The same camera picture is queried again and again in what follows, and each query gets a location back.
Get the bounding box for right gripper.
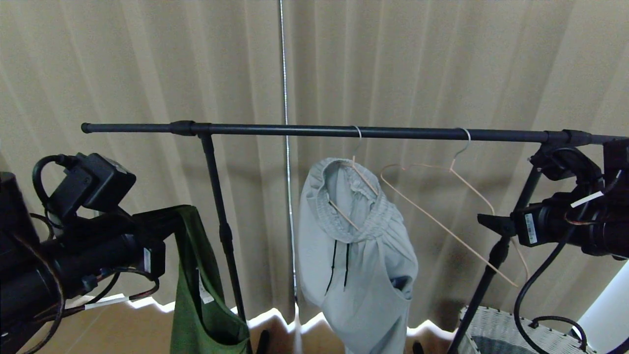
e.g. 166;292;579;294
511;189;611;257

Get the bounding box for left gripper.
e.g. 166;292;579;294
0;216;167;340

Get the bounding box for pink clothes hanger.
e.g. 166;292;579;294
380;129;530;288
327;127;380;232

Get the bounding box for green printed shirt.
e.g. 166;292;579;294
170;206;252;354

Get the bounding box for pale grey shorts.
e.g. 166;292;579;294
297;157;419;354

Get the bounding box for white laundry basket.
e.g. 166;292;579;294
457;305;598;354

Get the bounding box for black clothes rack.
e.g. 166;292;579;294
81;120;629;354

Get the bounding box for beige curtain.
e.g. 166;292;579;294
0;0;629;330

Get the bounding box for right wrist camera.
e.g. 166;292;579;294
530;144;604;193

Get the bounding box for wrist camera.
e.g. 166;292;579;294
47;152;137;228
530;144;604;193

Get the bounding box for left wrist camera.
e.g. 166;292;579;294
47;152;137;228

